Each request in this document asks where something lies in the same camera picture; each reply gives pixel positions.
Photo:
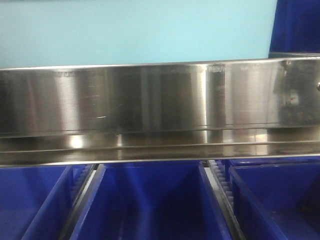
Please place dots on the light blue plastic bin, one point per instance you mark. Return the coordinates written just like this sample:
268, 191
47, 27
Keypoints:
97, 32

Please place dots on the dark blue bin lower middle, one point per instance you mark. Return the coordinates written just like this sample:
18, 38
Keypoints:
168, 200

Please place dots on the dark blue bin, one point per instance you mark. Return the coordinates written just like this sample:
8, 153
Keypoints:
168, 200
271, 160
35, 202
296, 27
277, 202

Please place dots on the roller track strip right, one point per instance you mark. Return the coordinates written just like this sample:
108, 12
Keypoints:
216, 173

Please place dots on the roller track strip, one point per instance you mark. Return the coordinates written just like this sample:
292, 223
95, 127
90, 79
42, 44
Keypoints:
80, 193
216, 173

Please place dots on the dark blue bin rear right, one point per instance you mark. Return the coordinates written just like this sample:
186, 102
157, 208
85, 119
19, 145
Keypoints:
271, 160

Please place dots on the roller track strip left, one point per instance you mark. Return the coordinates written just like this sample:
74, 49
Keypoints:
80, 193

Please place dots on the dark blue bin lower right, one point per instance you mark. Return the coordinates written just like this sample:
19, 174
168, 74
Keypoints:
277, 202

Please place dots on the dark blue bin lower left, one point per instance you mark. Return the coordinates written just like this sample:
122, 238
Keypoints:
35, 202

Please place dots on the dark blue bin upper right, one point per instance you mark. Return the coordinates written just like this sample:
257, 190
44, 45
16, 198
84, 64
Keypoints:
296, 27

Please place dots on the stainless steel shelf rail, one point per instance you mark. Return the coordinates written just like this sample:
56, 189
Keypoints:
90, 114

